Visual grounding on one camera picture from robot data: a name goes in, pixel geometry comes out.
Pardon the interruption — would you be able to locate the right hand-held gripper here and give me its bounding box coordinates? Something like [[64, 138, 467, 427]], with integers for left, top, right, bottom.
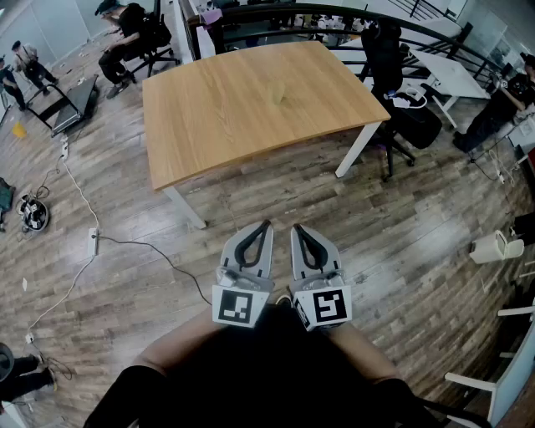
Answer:
[[288, 224, 353, 333]]

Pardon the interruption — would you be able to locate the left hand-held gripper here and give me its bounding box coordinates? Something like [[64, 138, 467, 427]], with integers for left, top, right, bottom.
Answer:
[[211, 220, 276, 329]]

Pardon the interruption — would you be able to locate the person's right forearm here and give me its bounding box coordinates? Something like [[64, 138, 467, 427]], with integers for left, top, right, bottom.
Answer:
[[329, 324, 403, 385]]

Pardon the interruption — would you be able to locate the person's left forearm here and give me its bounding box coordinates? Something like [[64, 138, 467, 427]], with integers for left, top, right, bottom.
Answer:
[[132, 307, 229, 374]]

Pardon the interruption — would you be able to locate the person's black clothing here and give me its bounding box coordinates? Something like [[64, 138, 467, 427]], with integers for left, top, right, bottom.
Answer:
[[83, 300, 494, 428]]

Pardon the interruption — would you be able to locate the wooden table with white legs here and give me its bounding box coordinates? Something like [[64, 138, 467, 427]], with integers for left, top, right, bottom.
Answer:
[[141, 40, 392, 230]]

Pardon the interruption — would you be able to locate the white trash bin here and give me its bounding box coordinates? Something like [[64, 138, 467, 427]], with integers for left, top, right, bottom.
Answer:
[[468, 229, 526, 266]]

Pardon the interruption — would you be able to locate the round basket with devices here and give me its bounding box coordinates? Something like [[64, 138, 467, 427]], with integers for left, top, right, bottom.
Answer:
[[15, 198, 51, 232]]

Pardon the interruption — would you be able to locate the black office chair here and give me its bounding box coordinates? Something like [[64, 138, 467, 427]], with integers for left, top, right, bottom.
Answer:
[[125, 0, 181, 79], [359, 23, 444, 181]]

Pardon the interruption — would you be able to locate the black treadmill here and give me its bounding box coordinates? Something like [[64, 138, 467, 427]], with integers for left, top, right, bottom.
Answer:
[[25, 74, 100, 138]]

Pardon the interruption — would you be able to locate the white chair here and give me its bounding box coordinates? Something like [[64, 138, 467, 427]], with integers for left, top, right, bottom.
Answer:
[[444, 296, 535, 428]]

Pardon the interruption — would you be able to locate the white desk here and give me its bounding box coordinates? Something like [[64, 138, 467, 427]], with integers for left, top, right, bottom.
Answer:
[[410, 48, 492, 129]]

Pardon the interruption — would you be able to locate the purple cloth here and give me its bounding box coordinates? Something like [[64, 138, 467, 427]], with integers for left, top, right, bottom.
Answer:
[[199, 8, 224, 29]]

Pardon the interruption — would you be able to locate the black metal railing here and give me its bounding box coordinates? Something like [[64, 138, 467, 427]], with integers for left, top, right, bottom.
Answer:
[[183, 2, 502, 84]]

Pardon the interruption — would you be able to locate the black cable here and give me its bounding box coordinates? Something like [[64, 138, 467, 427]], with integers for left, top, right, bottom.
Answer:
[[97, 236, 213, 307]]

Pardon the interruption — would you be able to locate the white cable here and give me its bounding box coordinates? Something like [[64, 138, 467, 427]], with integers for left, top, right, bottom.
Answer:
[[467, 148, 517, 186], [62, 155, 101, 231], [25, 254, 97, 342]]

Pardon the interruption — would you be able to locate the white device with cable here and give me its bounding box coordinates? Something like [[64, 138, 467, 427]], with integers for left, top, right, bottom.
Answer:
[[386, 86, 429, 110]]

